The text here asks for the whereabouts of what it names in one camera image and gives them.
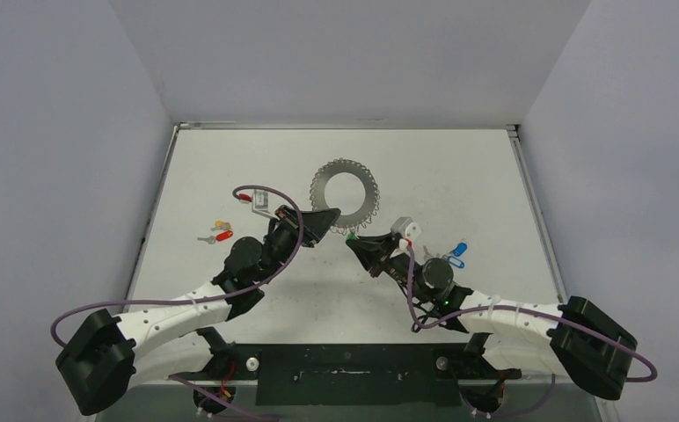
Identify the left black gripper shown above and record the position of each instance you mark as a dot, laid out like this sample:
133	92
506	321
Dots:
319	222

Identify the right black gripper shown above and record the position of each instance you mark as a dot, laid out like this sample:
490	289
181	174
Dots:
379	252

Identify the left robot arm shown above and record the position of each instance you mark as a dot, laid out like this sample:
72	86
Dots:
108	355

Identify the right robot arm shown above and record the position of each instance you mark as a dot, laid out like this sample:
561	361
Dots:
575	339

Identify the red tagged key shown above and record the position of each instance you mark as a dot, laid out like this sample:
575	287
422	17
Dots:
216	238

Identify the yellow tagged key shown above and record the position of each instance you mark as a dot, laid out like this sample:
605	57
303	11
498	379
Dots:
221	226

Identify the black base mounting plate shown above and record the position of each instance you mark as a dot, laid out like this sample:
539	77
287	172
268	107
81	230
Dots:
364	374

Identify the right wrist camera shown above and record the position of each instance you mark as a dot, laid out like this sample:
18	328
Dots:
407	229

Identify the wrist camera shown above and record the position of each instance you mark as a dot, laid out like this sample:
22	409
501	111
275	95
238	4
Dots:
260	204
407	229

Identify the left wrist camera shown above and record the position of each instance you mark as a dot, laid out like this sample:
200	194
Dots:
260	204

